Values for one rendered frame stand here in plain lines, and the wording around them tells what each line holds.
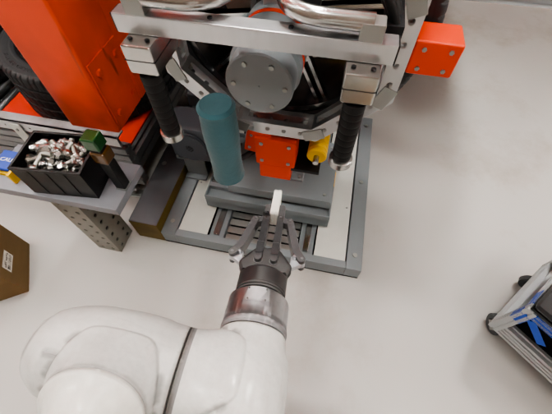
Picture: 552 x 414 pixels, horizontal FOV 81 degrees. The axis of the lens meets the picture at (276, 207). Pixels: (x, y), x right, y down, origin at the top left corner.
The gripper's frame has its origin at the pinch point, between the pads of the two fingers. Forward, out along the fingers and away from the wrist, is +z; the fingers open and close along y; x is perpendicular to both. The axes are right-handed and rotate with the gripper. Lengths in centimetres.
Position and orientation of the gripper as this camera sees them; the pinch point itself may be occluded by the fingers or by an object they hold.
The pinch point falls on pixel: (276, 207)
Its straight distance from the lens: 62.7
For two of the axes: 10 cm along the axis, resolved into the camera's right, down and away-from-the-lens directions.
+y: -9.9, -1.1, 0.7
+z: 1.2, -6.7, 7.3
